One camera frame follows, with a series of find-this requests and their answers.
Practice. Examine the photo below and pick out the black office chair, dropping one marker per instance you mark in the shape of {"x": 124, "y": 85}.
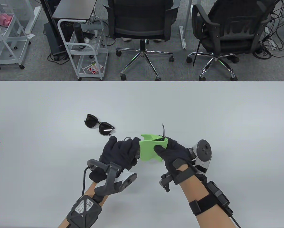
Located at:
{"x": 227, "y": 42}
{"x": 142, "y": 30}

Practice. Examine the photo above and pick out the dark side table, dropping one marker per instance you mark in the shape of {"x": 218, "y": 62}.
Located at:
{"x": 73, "y": 10}

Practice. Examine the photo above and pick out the green cleaning cloth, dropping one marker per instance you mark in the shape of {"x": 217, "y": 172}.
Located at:
{"x": 149, "y": 149}

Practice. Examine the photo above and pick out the black computer tower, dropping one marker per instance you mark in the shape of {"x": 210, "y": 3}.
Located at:
{"x": 52, "y": 40}

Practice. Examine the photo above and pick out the pink cloth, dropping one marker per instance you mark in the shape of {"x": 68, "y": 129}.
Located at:
{"x": 3, "y": 19}

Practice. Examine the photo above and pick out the black sunglasses gold metal bridge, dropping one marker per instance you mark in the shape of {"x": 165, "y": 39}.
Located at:
{"x": 92, "y": 121}

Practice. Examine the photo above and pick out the person's left hand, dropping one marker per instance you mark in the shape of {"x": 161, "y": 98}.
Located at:
{"x": 119, "y": 152}

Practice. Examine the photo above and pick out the black sensor box white label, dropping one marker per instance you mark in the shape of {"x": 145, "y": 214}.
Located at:
{"x": 83, "y": 210}

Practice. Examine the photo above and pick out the small black device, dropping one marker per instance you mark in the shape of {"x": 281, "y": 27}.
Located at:
{"x": 89, "y": 35}

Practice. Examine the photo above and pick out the grey VR controller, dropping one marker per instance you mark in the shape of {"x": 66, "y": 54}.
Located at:
{"x": 203, "y": 149}
{"x": 127, "y": 178}

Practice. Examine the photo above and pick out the person's right hand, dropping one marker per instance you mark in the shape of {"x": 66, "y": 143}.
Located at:
{"x": 177, "y": 156}

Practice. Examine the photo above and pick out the white power strip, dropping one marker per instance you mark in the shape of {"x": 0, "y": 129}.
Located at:
{"x": 272, "y": 45}

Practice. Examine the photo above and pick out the black bottle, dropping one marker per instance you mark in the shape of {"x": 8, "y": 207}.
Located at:
{"x": 78, "y": 33}

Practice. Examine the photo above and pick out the person's right forearm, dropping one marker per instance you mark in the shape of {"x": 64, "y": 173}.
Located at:
{"x": 194, "y": 190}

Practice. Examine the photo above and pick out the red white packet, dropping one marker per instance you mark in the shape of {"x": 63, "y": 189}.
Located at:
{"x": 94, "y": 68}

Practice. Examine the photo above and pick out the white mesh utility cart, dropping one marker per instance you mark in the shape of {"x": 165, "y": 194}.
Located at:
{"x": 9, "y": 48}

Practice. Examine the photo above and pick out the black thick-framed sunglasses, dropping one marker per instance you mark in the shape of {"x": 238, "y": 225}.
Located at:
{"x": 160, "y": 138}

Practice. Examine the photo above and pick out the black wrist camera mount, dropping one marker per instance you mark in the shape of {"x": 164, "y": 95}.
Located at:
{"x": 165, "y": 182}

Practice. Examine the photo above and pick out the white desk leg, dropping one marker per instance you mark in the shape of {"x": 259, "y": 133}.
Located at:
{"x": 32, "y": 21}
{"x": 182, "y": 38}

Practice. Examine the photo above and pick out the black wrist sensor box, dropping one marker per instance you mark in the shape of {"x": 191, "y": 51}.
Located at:
{"x": 217, "y": 193}

